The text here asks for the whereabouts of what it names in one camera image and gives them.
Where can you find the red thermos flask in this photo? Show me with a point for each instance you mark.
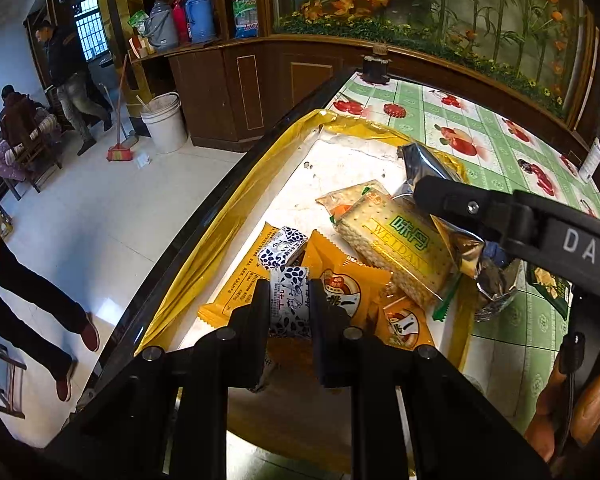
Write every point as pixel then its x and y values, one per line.
pixel 180 20

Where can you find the blue white patterned candy packet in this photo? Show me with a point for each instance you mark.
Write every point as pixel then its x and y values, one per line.
pixel 280 250
pixel 290 305

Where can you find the green fruit-print tablecloth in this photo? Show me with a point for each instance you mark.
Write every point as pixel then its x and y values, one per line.
pixel 480 160

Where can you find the white plastic bucket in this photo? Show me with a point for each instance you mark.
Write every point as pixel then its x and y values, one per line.
pixel 164 125

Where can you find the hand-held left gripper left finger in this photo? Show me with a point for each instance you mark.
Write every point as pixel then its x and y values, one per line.
pixel 252 332

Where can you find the black-framed table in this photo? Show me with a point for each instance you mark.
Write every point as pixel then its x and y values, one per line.
pixel 205 220

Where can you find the dark wooden chair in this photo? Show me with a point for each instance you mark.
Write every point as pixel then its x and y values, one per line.
pixel 0 375

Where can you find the brown wooden cabinet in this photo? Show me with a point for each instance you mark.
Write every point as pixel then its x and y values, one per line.
pixel 270 85

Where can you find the gold-rimmed shallow box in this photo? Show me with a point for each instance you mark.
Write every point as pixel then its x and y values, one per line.
pixel 360 160

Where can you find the plain yellow-orange snack packet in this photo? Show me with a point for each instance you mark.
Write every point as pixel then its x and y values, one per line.
pixel 235 285

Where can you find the large yellow cartoon snack packet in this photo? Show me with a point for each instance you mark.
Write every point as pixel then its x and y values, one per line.
pixel 352 280

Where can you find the silver gold foil packet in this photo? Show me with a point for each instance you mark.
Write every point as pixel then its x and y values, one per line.
pixel 460 245

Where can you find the grey thermos flask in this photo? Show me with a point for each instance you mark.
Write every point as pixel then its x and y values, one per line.
pixel 161 27

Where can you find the clear green-label cracker packet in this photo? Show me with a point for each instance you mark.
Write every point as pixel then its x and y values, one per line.
pixel 400 245

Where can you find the person's right hand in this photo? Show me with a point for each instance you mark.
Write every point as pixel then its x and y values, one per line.
pixel 542 415

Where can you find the dark jar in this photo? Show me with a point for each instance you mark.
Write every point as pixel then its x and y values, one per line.
pixel 376 67

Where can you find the planted glass display tank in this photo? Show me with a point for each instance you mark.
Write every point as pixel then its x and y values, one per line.
pixel 430 5

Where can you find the gold trimmed pillar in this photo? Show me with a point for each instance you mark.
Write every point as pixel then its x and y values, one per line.
pixel 115 20

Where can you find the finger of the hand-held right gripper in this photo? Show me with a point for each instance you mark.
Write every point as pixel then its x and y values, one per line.
pixel 460 202

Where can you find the green bag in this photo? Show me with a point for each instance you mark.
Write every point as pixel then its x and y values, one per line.
pixel 139 20

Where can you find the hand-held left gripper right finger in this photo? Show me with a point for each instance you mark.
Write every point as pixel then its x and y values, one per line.
pixel 321 332

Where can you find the white paper scrap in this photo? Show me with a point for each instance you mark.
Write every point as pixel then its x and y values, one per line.
pixel 143 161

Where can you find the dark green snack packet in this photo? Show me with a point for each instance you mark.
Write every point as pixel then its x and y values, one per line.
pixel 547 285

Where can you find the red broom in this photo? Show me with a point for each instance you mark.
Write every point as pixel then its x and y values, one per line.
pixel 120 152

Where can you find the blue thermos flask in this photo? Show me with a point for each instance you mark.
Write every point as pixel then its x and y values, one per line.
pixel 200 15

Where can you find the small yellow cartoon snack packet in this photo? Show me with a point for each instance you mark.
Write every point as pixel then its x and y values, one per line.
pixel 405 322

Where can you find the barred window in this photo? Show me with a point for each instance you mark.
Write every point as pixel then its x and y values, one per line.
pixel 90 27

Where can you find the large clear water bottle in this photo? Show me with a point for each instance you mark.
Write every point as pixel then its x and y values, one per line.
pixel 245 10

